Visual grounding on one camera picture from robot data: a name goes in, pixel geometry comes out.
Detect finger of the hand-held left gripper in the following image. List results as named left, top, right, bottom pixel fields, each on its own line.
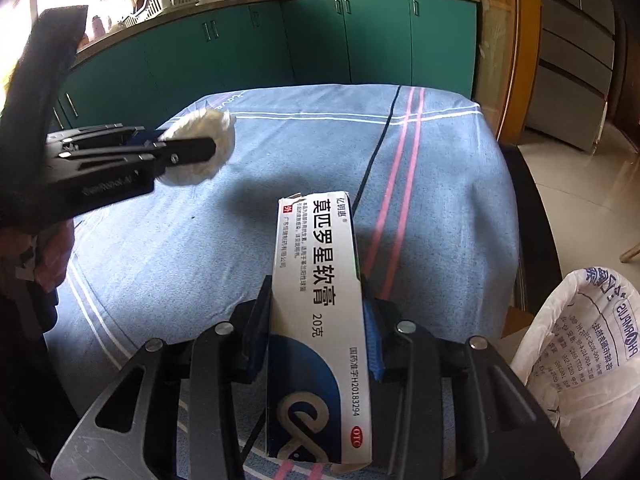
left=57, top=138, right=217, bottom=177
left=47, top=124, right=168, bottom=149

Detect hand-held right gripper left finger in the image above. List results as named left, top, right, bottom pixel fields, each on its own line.
left=50, top=277, right=273, bottom=480

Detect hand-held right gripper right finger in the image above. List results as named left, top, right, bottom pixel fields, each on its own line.
left=362, top=280, right=583, bottom=480

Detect white cotton ball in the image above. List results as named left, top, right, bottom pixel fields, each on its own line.
left=157, top=106, right=237, bottom=187

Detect white blue medicine box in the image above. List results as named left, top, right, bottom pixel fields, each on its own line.
left=266, top=191, right=374, bottom=465

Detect white printed plastic bag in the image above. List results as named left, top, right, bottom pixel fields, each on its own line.
left=510, top=265, right=640, bottom=441

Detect person's left forearm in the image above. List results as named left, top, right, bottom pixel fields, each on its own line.
left=0, top=220, right=76, bottom=291

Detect blue striped tablecloth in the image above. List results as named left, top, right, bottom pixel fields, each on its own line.
left=37, top=86, right=521, bottom=480

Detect white dish rack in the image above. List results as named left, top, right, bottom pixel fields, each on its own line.
left=122, top=0, right=196, bottom=28

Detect teal base cabinets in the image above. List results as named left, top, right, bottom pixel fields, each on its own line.
left=50, top=0, right=481, bottom=136

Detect grey refrigerator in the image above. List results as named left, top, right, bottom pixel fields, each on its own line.
left=525, top=0, right=618, bottom=153

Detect wooden door frame pillar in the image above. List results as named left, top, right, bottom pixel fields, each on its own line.
left=457, top=0, right=543, bottom=146

